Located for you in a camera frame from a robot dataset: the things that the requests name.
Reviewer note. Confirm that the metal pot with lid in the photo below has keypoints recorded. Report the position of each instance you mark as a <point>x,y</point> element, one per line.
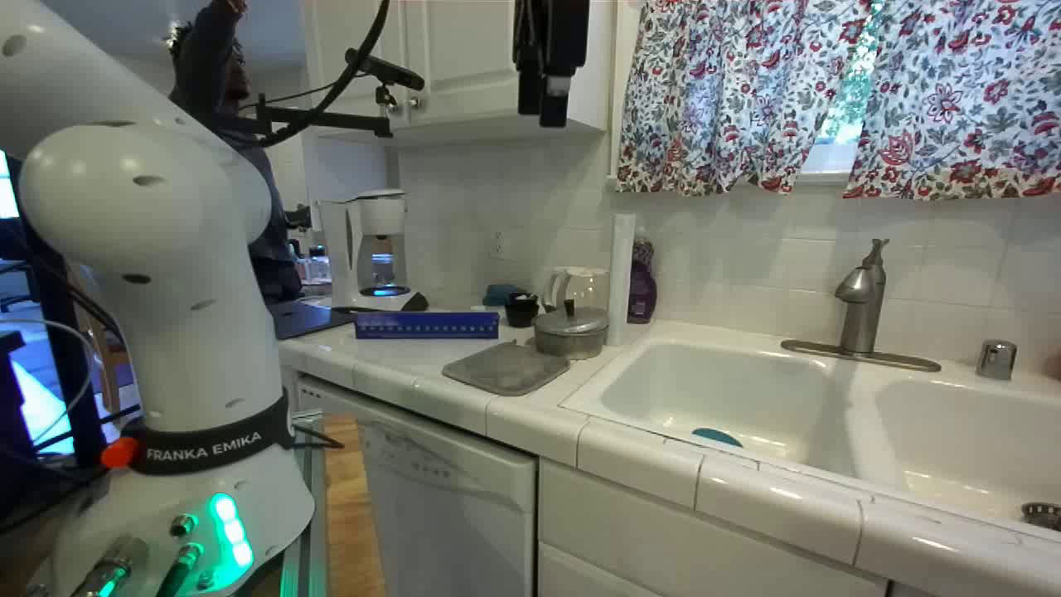
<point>571,328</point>

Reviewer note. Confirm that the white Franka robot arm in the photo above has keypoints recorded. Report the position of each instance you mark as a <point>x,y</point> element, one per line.
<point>204,487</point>

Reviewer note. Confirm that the teal plate in sink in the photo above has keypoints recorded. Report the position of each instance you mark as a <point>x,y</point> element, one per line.
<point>717,435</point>

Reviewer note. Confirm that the purple soap bottle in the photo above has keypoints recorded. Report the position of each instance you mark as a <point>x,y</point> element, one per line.
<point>640,283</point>

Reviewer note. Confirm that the white double sink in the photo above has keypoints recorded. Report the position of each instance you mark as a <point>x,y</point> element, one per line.
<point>938,435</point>

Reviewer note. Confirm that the black camera on stand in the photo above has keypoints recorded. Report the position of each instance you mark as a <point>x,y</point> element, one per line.
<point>280,123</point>

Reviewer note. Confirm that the right floral curtain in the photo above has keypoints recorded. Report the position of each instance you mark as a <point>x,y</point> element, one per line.
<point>966,100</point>

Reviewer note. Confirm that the left floral curtain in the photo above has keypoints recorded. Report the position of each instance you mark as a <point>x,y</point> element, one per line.
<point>732,90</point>

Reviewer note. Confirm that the white dishwasher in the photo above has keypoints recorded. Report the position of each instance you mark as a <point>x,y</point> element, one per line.
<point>452,512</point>

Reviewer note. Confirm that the chrome kitchen faucet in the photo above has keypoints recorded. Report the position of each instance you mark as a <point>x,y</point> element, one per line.
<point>863,293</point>

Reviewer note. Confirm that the black cup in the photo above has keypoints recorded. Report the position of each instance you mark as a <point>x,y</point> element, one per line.
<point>523,310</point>

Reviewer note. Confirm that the chrome soap dispenser knob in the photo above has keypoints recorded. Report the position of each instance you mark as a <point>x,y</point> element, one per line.
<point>996,359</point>

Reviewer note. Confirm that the white paper towel tube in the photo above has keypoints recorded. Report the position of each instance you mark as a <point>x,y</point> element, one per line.
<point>620,253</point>

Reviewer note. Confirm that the floral curtain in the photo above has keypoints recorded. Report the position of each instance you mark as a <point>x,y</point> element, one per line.
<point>732,90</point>
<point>966,100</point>

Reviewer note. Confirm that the grey quilted pot holder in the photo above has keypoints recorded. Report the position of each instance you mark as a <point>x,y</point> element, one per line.
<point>508,370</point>

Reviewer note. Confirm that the white coffee maker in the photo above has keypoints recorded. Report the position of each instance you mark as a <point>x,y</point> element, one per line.
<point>367,251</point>

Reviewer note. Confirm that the blue ruler box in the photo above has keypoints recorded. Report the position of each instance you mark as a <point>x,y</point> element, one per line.
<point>424,325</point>

